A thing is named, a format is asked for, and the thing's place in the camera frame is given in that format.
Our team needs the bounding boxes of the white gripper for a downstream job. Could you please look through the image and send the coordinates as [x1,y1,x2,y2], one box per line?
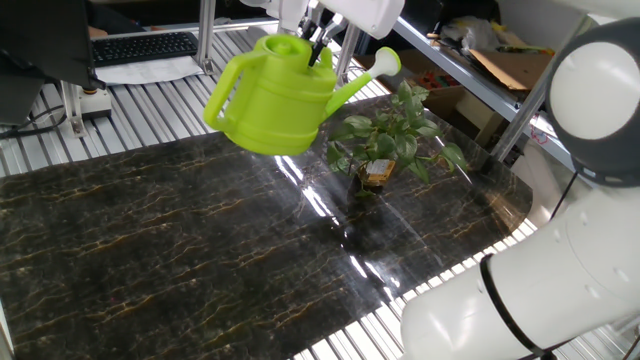
[299,0,407,69]

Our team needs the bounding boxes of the lime green watering can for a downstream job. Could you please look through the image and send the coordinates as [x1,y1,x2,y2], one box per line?
[202,33,403,157]

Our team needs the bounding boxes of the green potted plant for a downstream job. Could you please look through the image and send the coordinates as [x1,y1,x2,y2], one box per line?
[325,79,469,199]

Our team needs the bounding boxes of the red orange packets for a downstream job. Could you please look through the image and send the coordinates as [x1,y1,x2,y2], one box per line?
[417,68,459,92]

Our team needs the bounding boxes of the brown cardboard box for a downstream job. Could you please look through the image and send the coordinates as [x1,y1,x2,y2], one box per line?
[354,49,506,149]

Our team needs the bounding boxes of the white plastic bag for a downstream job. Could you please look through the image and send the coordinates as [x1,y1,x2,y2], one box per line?
[439,14,501,51]

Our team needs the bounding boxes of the white paper sheet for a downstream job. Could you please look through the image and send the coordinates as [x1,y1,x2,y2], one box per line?
[94,54,206,86]

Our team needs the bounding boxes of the black keyboard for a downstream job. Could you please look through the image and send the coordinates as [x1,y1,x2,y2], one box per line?
[91,31,200,69]

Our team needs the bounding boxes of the flat cardboard sheet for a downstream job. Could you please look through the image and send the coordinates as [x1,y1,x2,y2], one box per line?
[467,47,554,92]

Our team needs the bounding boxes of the aluminium shelf leg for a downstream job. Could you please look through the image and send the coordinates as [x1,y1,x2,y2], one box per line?
[491,79,551,162]

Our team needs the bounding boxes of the dark marble pattern mat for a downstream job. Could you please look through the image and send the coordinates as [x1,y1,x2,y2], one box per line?
[0,94,534,360]

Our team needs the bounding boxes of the black monitor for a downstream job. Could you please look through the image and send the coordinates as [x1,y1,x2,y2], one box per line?
[0,0,107,127]

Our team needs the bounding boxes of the slim aluminium shelf post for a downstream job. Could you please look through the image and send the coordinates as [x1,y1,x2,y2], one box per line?
[333,23,362,87]

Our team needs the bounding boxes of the aluminium horizontal frame rail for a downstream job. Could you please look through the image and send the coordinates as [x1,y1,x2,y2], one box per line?
[91,18,279,41]

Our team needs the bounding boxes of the aluminium vertical frame post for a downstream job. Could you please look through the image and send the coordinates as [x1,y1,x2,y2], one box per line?
[193,0,219,76]

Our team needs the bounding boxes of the grey metal shelf rail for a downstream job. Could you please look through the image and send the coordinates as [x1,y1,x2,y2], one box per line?
[392,17,576,174]

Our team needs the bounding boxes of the aluminium upright bracket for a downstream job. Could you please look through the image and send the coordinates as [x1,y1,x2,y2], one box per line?
[59,79,87,139]

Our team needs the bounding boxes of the black strap with knot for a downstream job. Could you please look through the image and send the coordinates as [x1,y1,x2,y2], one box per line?
[478,253,556,359]

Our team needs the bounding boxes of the thin black hanging cable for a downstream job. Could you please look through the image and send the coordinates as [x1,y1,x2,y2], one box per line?
[549,172,579,221]

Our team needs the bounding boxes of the black cables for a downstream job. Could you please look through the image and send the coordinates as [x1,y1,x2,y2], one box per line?
[0,103,69,141]

